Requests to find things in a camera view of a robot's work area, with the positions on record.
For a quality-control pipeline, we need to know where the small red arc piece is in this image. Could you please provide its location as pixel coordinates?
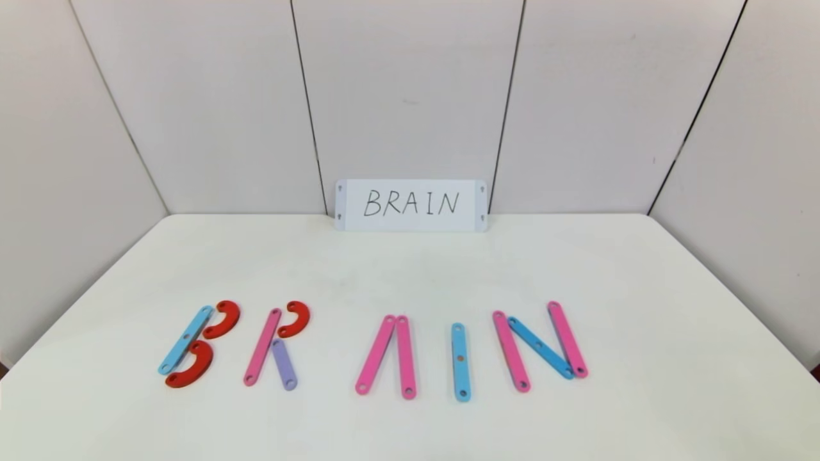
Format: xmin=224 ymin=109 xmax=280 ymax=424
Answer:
xmin=277 ymin=301 xmax=311 ymax=339

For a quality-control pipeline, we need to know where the long pink bar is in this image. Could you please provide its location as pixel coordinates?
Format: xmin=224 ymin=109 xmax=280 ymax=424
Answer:
xmin=492 ymin=311 xmax=532 ymax=393
xmin=355 ymin=314 xmax=397 ymax=396
xmin=243 ymin=308 xmax=283 ymax=387
xmin=395 ymin=316 xmax=418 ymax=401

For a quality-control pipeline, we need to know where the short blue bar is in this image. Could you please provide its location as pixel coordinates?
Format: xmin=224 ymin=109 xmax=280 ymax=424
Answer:
xmin=507 ymin=316 xmax=575 ymax=380

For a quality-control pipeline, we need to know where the short purple bar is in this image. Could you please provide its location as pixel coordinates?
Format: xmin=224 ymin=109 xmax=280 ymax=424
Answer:
xmin=271 ymin=339 xmax=299 ymax=391

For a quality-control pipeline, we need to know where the short pink bar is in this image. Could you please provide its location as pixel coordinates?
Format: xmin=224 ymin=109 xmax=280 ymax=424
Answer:
xmin=548 ymin=301 xmax=589 ymax=378

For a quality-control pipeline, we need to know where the white BRAIN sign card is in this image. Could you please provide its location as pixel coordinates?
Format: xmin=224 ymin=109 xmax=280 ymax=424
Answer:
xmin=335 ymin=179 xmax=489 ymax=232

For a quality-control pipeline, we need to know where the long blue bar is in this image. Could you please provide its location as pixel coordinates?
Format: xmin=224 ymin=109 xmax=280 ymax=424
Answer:
xmin=157 ymin=305 xmax=214 ymax=376
xmin=451 ymin=323 xmax=473 ymax=403

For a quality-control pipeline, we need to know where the large red arc piece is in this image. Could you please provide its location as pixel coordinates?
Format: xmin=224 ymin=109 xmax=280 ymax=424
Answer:
xmin=165 ymin=340 xmax=213 ymax=389
xmin=202 ymin=300 xmax=241 ymax=340

